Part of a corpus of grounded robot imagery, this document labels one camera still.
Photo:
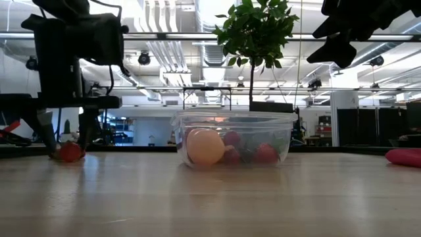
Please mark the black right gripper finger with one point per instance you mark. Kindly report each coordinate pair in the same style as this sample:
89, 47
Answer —
342, 26
340, 52

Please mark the blue storage shelf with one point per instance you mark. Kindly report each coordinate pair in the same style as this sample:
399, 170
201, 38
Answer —
125, 131

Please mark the green plant in black pot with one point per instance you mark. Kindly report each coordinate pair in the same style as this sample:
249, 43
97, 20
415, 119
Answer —
256, 29

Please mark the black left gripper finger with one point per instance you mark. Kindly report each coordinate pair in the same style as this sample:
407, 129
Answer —
44, 125
87, 125

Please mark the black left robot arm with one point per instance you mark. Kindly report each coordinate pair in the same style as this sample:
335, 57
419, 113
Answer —
62, 6

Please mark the clear plastic tupperware container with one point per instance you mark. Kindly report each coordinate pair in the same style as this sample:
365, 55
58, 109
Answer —
263, 125

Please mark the orange pink toy peach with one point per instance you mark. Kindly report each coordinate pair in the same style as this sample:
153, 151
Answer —
204, 146

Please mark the black office partition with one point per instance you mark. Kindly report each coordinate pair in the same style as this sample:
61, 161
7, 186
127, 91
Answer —
368, 128

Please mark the long grey ceiling beam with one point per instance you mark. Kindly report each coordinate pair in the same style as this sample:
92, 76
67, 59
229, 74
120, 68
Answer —
164, 36

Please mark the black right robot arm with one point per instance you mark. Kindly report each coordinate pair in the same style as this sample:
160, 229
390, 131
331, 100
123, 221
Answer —
411, 8

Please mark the black ceiling spotlight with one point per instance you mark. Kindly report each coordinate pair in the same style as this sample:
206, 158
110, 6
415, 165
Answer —
377, 61
31, 62
144, 59

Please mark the red cloth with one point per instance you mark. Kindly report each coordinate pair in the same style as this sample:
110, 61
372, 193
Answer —
404, 157

